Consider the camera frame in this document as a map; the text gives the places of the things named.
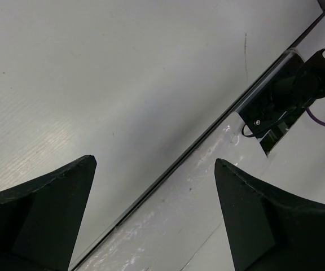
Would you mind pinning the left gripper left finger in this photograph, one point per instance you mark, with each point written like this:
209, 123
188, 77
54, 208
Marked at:
40, 219

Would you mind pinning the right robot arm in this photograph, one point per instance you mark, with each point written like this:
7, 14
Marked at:
304, 86

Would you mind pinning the silver foil sheet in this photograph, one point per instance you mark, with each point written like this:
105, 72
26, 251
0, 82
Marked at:
178, 218

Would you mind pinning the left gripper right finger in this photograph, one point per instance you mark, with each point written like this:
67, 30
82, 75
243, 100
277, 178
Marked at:
269, 228

